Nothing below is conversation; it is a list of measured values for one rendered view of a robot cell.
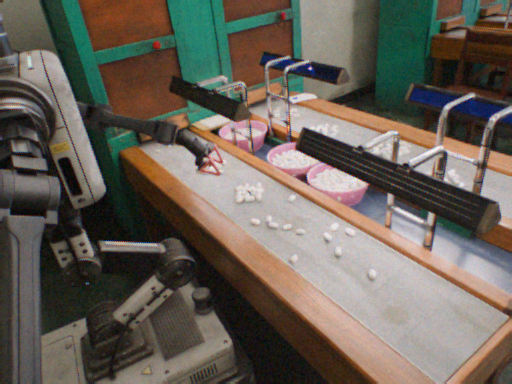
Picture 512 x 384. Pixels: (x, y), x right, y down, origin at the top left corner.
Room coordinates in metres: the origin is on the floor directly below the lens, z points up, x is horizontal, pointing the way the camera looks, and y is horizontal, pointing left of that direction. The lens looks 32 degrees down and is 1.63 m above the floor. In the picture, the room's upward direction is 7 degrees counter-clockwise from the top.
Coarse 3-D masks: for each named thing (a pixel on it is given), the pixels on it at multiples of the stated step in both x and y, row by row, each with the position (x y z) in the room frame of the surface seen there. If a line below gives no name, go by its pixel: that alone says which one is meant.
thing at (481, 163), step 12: (468, 96) 1.27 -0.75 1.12; (444, 108) 1.22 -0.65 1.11; (444, 120) 1.20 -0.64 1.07; (492, 120) 1.09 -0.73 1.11; (444, 132) 1.21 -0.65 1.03; (492, 132) 1.08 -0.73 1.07; (456, 156) 1.15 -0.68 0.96; (480, 156) 1.08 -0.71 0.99; (432, 168) 1.22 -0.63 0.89; (480, 168) 1.08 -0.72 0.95; (480, 180) 1.08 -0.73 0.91; (480, 192) 1.07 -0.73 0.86; (456, 228) 1.11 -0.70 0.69
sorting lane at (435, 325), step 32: (160, 160) 1.86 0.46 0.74; (192, 160) 1.81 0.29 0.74; (224, 192) 1.47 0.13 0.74; (288, 192) 1.41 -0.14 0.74; (320, 224) 1.17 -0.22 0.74; (288, 256) 1.01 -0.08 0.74; (320, 256) 1.00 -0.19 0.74; (352, 256) 0.98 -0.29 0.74; (384, 256) 0.96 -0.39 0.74; (320, 288) 0.86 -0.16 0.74; (352, 288) 0.84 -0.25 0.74; (384, 288) 0.83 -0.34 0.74; (416, 288) 0.81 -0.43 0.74; (448, 288) 0.80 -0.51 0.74; (384, 320) 0.71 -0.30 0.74; (416, 320) 0.70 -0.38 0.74; (448, 320) 0.69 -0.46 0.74; (480, 320) 0.68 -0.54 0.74; (416, 352) 0.61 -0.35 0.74; (448, 352) 0.60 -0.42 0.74
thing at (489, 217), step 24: (312, 144) 1.13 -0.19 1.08; (336, 144) 1.07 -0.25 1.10; (336, 168) 1.02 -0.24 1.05; (360, 168) 0.96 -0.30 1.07; (384, 168) 0.91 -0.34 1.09; (408, 168) 0.86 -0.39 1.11; (408, 192) 0.82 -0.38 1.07; (432, 192) 0.78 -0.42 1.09; (456, 192) 0.75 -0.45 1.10; (456, 216) 0.71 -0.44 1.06; (480, 216) 0.68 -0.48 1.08
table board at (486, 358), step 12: (504, 324) 0.66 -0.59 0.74; (492, 336) 0.63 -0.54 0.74; (504, 336) 0.63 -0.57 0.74; (480, 348) 0.60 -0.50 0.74; (492, 348) 0.60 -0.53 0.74; (504, 348) 0.64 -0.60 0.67; (468, 360) 0.57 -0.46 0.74; (480, 360) 0.57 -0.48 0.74; (492, 360) 0.61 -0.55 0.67; (504, 360) 0.66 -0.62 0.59; (456, 372) 0.55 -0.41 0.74; (468, 372) 0.54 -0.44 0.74; (480, 372) 0.58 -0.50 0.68; (492, 372) 0.62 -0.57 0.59
